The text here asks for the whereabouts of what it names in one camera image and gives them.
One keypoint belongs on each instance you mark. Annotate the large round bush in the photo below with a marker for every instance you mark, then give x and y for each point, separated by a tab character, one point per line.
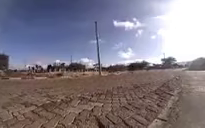
200	64

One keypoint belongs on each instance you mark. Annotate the tall thin pole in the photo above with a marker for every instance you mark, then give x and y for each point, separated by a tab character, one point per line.
98	50

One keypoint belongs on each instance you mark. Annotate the red brick paving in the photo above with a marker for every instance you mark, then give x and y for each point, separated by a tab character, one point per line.
90	103

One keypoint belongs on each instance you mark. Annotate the grey asphalt road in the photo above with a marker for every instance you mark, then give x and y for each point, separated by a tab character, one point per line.
196	100

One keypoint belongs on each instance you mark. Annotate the grey kerb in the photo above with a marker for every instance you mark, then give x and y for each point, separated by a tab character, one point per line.
163	115

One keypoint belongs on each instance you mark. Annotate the striped kerb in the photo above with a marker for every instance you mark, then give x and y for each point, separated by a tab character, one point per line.
40	77

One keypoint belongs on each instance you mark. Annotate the long row of trees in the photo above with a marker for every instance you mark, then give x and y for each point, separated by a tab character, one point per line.
136	66

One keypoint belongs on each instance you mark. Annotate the dark building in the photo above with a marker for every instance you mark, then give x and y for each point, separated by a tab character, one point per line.
0	62

